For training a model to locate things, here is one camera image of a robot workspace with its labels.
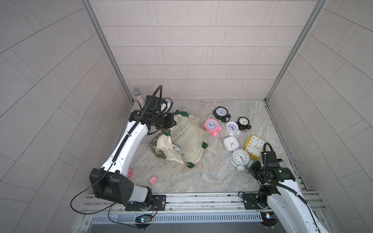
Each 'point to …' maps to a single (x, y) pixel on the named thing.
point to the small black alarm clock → (243, 123)
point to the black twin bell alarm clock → (221, 114)
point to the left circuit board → (143, 221)
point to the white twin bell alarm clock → (240, 158)
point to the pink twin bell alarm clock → (211, 126)
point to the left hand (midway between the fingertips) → (178, 120)
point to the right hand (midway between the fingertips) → (247, 168)
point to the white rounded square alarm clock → (231, 142)
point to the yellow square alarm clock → (254, 146)
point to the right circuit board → (269, 219)
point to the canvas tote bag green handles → (184, 143)
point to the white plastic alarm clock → (232, 127)
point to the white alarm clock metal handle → (177, 149)
